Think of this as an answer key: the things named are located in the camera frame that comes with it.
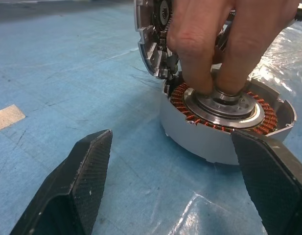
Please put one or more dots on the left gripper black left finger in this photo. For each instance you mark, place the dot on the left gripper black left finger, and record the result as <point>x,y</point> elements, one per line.
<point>72,191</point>

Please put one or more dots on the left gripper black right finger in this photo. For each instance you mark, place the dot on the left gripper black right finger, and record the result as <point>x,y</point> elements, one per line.
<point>273,186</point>

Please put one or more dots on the spoked round metal rotor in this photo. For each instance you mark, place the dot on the spoked round metal rotor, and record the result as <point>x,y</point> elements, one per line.
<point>248,115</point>

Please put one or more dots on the grey round motor housing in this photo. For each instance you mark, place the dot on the grey round motor housing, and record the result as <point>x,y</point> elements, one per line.
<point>202,147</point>

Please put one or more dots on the grey motor housing lid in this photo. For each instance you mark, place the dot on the grey motor housing lid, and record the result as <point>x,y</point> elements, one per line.
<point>147,36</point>

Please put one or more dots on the person's bare hand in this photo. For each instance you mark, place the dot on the person's bare hand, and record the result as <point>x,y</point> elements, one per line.
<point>194,44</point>

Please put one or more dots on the beige tape piece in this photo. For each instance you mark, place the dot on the beige tape piece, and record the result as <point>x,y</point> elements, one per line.
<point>6,118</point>

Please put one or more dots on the blue table cover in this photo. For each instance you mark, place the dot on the blue table cover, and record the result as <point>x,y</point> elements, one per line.
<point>67,73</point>

